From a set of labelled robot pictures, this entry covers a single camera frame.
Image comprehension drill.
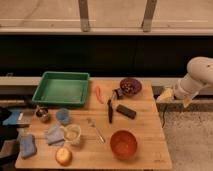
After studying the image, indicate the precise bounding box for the orange carrot toy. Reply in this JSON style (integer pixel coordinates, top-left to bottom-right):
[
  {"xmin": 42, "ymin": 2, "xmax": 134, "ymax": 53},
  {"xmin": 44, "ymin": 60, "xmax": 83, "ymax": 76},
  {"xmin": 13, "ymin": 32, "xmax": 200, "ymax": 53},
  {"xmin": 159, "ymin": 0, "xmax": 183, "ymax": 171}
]
[{"xmin": 95, "ymin": 86, "xmax": 104, "ymax": 104}]

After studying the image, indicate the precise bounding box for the green plastic tray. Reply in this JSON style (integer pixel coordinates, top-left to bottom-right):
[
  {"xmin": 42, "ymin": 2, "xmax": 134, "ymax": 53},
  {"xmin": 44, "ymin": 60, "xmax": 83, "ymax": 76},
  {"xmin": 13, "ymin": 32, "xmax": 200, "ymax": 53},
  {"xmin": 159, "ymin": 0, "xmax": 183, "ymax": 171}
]
[{"xmin": 32, "ymin": 71, "xmax": 90, "ymax": 107}]

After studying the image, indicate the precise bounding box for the black rectangular block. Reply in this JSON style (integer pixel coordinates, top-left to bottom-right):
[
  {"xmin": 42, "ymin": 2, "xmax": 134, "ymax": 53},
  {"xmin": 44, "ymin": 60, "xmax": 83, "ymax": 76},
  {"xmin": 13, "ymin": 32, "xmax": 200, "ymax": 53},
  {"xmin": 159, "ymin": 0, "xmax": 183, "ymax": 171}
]
[{"xmin": 116, "ymin": 105, "xmax": 136, "ymax": 119}]

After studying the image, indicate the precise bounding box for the dark purple bowl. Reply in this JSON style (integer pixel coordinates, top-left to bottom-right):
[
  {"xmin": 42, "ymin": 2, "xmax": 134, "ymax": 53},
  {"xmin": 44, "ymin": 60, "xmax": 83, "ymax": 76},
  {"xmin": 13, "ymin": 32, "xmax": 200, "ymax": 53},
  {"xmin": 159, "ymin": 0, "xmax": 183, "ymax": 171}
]
[{"xmin": 120, "ymin": 78, "xmax": 142, "ymax": 97}]

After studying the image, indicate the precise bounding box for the light blue towel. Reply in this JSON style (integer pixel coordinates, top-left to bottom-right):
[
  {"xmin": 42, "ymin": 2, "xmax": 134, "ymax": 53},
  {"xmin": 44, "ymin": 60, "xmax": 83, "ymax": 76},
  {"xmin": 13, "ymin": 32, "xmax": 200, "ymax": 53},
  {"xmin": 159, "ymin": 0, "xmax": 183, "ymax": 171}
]
[{"xmin": 44, "ymin": 125, "xmax": 64, "ymax": 146}]

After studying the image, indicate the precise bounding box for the metal fork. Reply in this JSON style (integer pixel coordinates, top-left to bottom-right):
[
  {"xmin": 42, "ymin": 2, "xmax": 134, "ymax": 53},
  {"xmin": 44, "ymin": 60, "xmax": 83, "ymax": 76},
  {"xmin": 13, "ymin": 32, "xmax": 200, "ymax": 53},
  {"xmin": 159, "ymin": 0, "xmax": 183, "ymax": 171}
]
[{"xmin": 87, "ymin": 118, "xmax": 106, "ymax": 143}]

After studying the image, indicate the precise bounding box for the orange plastic bowl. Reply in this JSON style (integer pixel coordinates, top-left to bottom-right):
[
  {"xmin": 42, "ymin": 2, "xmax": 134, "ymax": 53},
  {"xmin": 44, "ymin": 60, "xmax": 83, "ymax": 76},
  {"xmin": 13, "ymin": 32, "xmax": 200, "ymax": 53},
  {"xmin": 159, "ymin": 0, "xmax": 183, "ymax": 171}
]
[{"xmin": 110, "ymin": 130, "xmax": 137, "ymax": 160}]

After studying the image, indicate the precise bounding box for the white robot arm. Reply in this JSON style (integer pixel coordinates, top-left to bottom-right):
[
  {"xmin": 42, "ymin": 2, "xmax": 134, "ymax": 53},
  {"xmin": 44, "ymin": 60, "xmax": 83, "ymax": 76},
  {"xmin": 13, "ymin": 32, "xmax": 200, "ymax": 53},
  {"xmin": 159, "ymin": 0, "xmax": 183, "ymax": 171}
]
[{"xmin": 157, "ymin": 57, "xmax": 213, "ymax": 105}]

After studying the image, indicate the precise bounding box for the small dark metal object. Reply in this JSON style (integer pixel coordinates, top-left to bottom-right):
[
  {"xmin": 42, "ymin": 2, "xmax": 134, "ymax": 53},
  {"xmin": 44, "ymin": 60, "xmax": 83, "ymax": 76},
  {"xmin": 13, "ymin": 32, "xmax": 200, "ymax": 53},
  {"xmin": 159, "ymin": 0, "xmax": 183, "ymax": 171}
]
[{"xmin": 113, "ymin": 88, "xmax": 124, "ymax": 99}]

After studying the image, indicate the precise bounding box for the blue box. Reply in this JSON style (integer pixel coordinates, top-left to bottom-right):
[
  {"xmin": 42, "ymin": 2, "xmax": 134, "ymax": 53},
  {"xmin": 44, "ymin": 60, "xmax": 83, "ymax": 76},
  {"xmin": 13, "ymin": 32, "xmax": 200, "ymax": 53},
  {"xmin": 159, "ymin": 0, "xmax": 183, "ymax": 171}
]
[{"xmin": 3, "ymin": 109, "xmax": 31, "ymax": 126}]

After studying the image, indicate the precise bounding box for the small metal cup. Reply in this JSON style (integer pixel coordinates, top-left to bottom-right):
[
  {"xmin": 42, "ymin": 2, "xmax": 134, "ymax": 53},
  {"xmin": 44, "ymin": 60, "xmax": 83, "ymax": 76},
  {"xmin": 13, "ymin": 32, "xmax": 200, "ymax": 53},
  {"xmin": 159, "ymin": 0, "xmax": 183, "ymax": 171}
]
[{"xmin": 35, "ymin": 107, "xmax": 50, "ymax": 123}]

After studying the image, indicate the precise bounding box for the round bread roll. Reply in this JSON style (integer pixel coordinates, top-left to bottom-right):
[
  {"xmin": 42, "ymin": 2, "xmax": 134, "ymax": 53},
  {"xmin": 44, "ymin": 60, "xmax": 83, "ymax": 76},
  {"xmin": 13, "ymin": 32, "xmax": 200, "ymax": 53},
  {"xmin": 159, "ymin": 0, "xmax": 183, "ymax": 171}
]
[{"xmin": 55, "ymin": 147, "xmax": 72, "ymax": 166}]

